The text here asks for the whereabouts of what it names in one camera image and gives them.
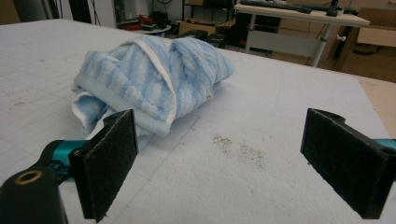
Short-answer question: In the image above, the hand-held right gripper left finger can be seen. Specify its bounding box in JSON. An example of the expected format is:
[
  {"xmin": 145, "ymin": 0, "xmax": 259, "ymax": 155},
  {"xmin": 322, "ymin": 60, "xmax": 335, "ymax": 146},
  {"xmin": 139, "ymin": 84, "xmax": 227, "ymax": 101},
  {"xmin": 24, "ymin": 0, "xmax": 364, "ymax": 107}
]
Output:
[{"xmin": 68, "ymin": 109, "xmax": 139, "ymax": 223}]

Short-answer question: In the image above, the white desk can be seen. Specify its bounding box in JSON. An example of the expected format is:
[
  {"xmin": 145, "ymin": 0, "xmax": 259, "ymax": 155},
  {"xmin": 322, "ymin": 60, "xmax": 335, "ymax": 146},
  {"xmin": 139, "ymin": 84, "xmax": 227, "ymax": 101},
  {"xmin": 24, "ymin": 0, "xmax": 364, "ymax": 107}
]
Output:
[{"xmin": 233, "ymin": 3, "xmax": 371, "ymax": 68}]

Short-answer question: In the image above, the blue striped towel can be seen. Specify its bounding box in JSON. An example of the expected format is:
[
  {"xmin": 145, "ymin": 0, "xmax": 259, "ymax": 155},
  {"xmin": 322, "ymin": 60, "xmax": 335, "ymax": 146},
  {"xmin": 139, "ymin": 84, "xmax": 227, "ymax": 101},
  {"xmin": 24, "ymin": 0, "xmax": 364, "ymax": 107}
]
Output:
[{"xmin": 70, "ymin": 35, "xmax": 235, "ymax": 147}]

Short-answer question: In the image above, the small cardboard box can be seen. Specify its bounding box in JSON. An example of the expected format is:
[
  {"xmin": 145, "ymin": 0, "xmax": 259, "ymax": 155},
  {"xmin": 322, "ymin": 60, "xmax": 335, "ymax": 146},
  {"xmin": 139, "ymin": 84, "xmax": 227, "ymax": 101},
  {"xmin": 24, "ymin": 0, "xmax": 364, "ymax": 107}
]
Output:
[{"xmin": 178, "ymin": 19, "xmax": 219, "ymax": 36}]

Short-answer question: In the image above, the red cable bundle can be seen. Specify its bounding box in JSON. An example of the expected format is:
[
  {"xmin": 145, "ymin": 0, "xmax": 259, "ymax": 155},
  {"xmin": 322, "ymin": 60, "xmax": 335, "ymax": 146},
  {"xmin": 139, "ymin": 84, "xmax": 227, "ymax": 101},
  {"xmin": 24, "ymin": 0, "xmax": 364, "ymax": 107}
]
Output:
[{"xmin": 136, "ymin": 13, "xmax": 157, "ymax": 26}]

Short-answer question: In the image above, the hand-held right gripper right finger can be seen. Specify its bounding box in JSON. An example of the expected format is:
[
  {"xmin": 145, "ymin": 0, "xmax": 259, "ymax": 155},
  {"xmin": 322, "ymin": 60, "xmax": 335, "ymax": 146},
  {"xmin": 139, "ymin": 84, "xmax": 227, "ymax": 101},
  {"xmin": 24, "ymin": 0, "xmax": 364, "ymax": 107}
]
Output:
[{"xmin": 300, "ymin": 107, "xmax": 396, "ymax": 219}]

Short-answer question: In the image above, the large cardboard box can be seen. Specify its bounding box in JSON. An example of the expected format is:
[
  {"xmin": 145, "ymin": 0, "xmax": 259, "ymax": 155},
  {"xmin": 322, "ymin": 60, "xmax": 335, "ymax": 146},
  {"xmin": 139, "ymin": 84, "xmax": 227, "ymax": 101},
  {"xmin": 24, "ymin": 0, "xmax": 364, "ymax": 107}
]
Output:
[{"xmin": 356, "ymin": 7, "xmax": 396, "ymax": 49}]

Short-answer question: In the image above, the white round table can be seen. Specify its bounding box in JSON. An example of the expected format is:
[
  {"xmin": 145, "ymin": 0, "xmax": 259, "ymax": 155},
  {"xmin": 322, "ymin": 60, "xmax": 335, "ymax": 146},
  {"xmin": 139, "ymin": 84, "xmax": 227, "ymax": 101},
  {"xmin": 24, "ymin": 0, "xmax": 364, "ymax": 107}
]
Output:
[{"xmin": 124, "ymin": 24, "xmax": 172, "ymax": 35}]

